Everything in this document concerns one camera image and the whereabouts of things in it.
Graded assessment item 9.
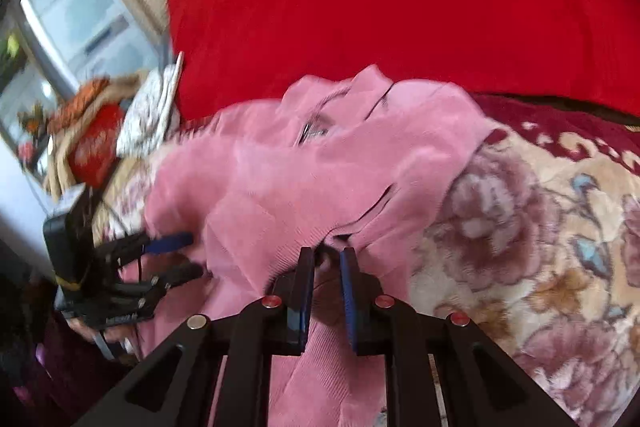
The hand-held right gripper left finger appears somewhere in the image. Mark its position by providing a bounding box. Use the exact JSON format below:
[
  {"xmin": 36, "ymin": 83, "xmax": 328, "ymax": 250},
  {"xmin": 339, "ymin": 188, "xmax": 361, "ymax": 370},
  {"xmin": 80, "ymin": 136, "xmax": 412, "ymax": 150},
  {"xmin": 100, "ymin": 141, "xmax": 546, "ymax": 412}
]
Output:
[{"xmin": 75, "ymin": 247, "xmax": 317, "ymax": 427}]

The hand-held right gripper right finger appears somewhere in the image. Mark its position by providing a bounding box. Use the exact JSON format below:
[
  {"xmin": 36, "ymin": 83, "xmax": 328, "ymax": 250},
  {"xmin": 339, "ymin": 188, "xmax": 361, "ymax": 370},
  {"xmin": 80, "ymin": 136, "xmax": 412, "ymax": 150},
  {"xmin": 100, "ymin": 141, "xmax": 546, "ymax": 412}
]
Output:
[{"xmin": 340, "ymin": 248, "xmax": 577, "ymax": 427}]

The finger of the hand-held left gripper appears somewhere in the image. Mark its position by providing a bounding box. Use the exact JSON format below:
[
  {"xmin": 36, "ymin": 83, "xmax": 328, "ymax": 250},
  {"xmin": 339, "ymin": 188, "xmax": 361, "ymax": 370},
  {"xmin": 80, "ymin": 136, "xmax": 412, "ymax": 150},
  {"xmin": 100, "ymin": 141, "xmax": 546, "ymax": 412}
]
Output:
[
  {"xmin": 117, "ymin": 263, "xmax": 204, "ymax": 304},
  {"xmin": 107, "ymin": 232, "xmax": 195, "ymax": 260}
]

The pink corduroy garment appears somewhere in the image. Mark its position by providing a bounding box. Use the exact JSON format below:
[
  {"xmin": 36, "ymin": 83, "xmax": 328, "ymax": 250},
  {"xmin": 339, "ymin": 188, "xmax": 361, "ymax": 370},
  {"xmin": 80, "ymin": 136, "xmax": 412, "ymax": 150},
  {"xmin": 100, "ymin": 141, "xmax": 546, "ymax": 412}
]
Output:
[{"xmin": 120, "ymin": 64, "xmax": 501, "ymax": 427}]

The red patterned pillow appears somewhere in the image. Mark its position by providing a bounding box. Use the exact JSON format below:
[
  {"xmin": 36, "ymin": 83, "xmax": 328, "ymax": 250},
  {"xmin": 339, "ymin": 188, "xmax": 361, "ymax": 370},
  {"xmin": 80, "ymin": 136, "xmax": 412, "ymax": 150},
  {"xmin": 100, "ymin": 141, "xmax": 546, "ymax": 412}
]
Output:
[{"xmin": 67, "ymin": 103, "xmax": 126, "ymax": 188}]

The white crackle-patterned cloth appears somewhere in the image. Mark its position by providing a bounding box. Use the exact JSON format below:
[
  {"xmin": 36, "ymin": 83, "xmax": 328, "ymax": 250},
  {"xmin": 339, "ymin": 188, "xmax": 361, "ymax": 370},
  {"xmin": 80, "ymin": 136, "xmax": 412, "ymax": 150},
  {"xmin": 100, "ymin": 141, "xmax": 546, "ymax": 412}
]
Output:
[{"xmin": 116, "ymin": 52, "xmax": 186, "ymax": 158}]

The orange patterned cloth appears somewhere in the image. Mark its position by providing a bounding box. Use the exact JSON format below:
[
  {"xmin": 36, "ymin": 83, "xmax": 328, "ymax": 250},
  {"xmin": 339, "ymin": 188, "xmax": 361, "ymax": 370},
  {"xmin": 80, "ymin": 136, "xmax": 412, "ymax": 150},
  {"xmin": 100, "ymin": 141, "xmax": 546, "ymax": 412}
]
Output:
[{"xmin": 47, "ymin": 77, "xmax": 141, "ymax": 134}]

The floral plush blanket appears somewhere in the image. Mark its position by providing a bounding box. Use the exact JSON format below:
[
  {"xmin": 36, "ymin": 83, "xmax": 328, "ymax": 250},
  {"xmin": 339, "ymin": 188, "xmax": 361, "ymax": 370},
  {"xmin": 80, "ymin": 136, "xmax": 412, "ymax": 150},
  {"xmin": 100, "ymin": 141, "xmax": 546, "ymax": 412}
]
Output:
[{"xmin": 92, "ymin": 94, "xmax": 640, "ymax": 427}]

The window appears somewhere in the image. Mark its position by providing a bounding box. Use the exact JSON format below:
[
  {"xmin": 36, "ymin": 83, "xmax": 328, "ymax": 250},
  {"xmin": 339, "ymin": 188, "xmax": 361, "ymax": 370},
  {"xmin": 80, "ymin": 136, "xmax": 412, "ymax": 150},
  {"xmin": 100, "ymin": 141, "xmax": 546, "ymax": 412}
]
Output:
[{"xmin": 0, "ymin": 0, "xmax": 166, "ymax": 180}]

